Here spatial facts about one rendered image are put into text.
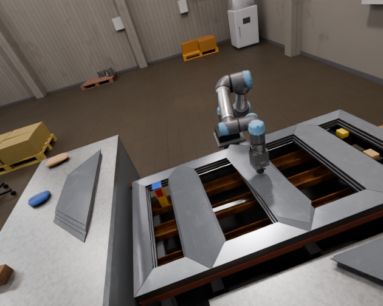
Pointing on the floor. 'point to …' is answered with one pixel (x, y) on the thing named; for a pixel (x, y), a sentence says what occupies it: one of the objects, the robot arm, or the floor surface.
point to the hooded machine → (243, 23)
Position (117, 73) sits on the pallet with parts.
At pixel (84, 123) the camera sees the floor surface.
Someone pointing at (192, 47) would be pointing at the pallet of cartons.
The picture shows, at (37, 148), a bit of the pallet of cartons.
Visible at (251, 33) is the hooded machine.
